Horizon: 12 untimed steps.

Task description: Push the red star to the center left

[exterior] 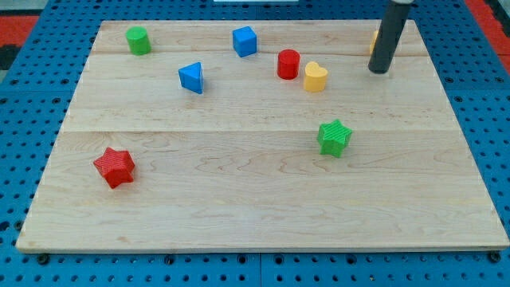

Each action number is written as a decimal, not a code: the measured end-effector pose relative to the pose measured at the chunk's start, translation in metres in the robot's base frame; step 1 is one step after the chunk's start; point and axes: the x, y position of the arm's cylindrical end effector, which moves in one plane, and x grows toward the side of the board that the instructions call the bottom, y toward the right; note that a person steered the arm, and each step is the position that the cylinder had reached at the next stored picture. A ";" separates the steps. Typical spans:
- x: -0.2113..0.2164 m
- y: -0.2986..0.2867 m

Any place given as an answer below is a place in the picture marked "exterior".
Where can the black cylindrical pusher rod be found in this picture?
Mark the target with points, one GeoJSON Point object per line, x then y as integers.
{"type": "Point", "coordinates": [389, 34]}

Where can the green star block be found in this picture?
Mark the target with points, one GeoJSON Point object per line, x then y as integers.
{"type": "Point", "coordinates": [333, 138]}

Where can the red star block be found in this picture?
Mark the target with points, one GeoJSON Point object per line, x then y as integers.
{"type": "Point", "coordinates": [115, 167]}

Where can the yellow block behind rod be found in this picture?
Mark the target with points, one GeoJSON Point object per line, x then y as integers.
{"type": "Point", "coordinates": [373, 41]}

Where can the yellow heart block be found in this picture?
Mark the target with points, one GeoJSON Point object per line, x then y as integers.
{"type": "Point", "coordinates": [315, 77]}

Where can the red cylinder block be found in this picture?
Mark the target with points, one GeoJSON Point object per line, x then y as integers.
{"type": "Point", "coordinates": [288, 63]}

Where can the blue cube block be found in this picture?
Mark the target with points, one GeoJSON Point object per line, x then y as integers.
{"type": "Point", "coordinates": [244, 41]}

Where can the blue triangle block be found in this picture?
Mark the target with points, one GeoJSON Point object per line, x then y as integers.
{"type": "Point", "coordinates": [191, 77]}

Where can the light wooden board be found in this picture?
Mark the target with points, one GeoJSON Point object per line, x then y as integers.
{"type": "Point", "coordinates": [238, 169]}

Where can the green cylinder block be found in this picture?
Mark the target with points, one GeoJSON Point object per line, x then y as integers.
{"type": "Point", "coordinates": [138, 41]}

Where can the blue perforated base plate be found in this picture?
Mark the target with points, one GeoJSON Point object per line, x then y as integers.
{"type": "Point", "coordinates": [35, 95]}

